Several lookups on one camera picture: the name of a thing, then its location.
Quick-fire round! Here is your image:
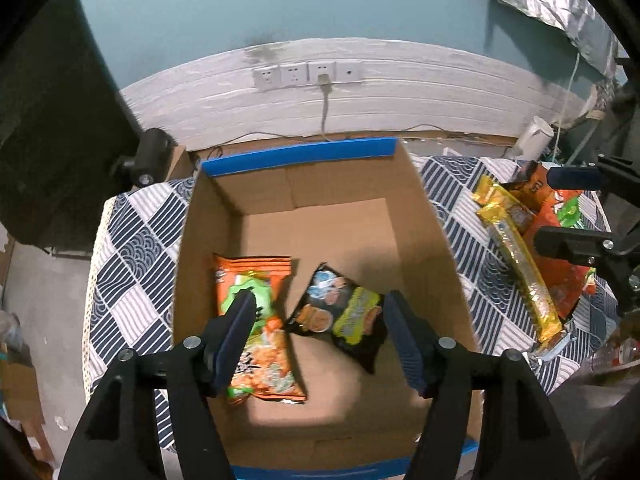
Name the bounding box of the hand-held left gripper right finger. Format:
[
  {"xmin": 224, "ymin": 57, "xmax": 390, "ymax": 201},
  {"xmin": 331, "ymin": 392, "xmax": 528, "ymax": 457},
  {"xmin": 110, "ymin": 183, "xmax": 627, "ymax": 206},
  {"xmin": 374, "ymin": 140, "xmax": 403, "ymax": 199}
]
[{"xmin": 382, "ymin": 290, "xmax": 581, "ymax": 480}]

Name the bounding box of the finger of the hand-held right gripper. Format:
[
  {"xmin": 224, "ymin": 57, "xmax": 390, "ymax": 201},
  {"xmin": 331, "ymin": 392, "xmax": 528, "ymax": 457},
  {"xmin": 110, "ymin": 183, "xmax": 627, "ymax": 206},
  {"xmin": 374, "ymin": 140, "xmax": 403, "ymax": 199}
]
[
  {"xmin": 532, "ymin": 226, "xmax": 640, "ymax": 313},
  {"xmin": 546, "ymin": 156, "xmax": 640, "ymax": 197}
]

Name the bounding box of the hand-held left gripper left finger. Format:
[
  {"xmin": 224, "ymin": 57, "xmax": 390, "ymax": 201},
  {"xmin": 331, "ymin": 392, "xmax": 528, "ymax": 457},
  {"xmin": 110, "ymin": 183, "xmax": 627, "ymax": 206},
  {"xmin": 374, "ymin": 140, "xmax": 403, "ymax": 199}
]
[{"xmin": 59, "ymin": 290, "xmax": 258, "ymax": 480}]

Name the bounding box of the orange snack packet green print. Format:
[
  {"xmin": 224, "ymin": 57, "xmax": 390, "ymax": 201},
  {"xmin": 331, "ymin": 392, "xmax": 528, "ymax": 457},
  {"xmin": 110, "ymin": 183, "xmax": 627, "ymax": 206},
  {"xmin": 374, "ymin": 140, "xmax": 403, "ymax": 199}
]
[{"xmin": 520, "ymin": 187, "xmax": 601, "ymax": 241}]

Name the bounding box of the long yellow snack packet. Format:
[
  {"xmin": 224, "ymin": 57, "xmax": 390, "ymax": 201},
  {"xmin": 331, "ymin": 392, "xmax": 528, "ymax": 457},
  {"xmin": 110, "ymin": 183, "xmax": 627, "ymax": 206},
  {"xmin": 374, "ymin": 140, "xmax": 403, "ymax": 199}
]
[{"xmin": 477, "ymin": 200, "xmax": 571, "ymax": 361}]

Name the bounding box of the orange and green snack packet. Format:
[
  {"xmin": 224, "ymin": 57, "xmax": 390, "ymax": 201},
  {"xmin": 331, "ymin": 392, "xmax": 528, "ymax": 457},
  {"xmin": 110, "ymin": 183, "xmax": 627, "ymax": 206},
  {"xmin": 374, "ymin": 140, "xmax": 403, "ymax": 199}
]
[{"xmin": 212, "ymin": 254, "xmax": 307, "ymax": 405}]

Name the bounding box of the small black snack packet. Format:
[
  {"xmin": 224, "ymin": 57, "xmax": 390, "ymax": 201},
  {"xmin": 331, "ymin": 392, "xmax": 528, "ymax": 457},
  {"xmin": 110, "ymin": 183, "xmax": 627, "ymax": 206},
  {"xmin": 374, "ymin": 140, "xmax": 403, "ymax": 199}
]
[{"xmin": 285, "ymin": 262, "xmax": 388, "ymax": 375}]

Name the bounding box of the cardboard box with blue tape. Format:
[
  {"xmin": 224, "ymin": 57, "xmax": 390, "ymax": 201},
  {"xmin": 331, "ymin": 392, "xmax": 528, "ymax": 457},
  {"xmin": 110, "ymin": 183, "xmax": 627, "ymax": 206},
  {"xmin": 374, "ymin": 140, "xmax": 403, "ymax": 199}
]
[{"xmin": 170, "ymin": 137, "xmax": 486, "ymax": 480}]

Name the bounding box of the red-orange snack bag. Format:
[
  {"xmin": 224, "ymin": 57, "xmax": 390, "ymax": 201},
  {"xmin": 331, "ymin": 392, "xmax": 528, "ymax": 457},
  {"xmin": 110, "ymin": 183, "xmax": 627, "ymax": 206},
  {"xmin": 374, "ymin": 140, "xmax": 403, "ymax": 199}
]
[{"xmin": 520, "ymin": 240, "xmax": 598, "ymax": 322}]

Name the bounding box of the brown snack packet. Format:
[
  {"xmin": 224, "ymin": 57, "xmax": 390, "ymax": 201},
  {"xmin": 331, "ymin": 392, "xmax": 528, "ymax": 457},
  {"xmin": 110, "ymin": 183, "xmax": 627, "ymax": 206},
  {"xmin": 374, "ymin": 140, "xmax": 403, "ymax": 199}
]
[{"xmin": 510, "ymin": 160, "xmax": 551, "ymax": 197}]

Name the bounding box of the short yellow snack packet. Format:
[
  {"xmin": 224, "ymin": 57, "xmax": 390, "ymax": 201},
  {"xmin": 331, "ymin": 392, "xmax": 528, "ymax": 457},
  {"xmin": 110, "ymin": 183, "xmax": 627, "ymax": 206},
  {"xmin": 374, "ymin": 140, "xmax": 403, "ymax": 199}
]
[{"xmin": 472, "ymin": 175, "xmax": 538, "ymax": 241}]

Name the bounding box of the navy and white patterned tablecloth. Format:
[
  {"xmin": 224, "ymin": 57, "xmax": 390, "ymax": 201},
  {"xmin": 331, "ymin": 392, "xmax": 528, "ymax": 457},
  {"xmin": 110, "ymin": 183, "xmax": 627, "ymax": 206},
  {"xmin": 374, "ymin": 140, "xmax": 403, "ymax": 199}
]
[{"xmin": 82, "ymin": 155, "xmax": 621, "ymax": 466}]

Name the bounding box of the brown cardboard piece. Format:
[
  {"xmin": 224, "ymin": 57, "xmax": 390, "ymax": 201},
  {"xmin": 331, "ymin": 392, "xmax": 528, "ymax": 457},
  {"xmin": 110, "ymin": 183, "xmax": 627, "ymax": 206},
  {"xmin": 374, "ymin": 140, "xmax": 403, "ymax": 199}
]
[{"xmin": 167, "ymin": 145, "xmax": 196, "ymax": 181}]

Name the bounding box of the black round knob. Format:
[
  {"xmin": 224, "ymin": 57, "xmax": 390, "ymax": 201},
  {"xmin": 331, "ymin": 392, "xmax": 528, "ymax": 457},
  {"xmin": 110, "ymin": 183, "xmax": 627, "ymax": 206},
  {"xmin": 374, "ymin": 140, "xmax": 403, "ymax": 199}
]
[{"xmin": 117, "ymin": 128, "xmax": 176, "ymax": 188}]

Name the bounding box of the thin black cable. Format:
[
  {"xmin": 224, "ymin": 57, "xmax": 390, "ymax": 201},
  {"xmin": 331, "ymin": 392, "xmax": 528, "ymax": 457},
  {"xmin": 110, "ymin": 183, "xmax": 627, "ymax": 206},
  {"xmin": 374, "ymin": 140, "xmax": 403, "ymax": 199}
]
[{"xmin": 202, "ymin": 124, "xmax": 451, "ymax": 161}]

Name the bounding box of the white wall socket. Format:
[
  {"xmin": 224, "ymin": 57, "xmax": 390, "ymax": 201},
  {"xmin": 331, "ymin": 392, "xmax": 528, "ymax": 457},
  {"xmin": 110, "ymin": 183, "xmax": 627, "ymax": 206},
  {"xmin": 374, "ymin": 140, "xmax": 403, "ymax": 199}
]
[
  {"xmin": 336, "ymin": 59, "xmax": 363, "ymax": 82},
  {"xmin": 280, "ymin": 62, "xmax": 308, "ymax": 89},
  {"xmin": 307, "ymin": 60, "xmax": 337, "ymax": 86},
  {"xmin": 252, "ymin": 64, "xmax": 281, "ymax": 92}
]

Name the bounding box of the grey plug with cable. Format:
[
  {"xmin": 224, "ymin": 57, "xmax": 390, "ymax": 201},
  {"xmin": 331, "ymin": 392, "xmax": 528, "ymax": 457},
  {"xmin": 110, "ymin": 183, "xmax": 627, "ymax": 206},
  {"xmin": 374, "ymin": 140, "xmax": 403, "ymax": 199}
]
[{"xmin": 316, "ymin": 74, "xmax": 335, "ymax": 142}]

